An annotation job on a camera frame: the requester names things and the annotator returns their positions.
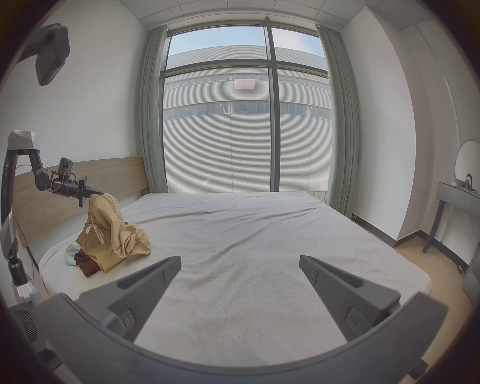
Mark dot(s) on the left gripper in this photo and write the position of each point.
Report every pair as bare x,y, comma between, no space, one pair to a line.
82,191

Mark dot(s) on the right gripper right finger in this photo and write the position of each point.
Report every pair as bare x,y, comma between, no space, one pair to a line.
337,292

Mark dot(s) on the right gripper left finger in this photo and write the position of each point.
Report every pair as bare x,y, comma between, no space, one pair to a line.
142,292

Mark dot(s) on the tan shorts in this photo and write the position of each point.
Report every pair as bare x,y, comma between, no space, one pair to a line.
108,225

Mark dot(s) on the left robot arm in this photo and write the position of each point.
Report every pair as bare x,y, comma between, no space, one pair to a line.
22,139

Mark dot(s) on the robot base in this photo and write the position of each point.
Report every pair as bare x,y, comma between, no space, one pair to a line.
26,326

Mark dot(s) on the bed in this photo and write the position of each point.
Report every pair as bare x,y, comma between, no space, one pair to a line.
243,232

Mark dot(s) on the brown garment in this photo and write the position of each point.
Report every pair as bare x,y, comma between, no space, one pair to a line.
87,264

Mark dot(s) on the white garment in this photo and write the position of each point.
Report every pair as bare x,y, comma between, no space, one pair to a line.
71,255

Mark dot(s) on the window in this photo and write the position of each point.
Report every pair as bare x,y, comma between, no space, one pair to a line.
225,131

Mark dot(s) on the grey dressing table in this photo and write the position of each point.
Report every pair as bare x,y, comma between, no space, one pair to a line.
457,195

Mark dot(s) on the round mirror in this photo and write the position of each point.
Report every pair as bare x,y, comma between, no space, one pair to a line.
468,161

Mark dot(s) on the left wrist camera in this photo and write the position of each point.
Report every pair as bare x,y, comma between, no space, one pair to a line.
65,167

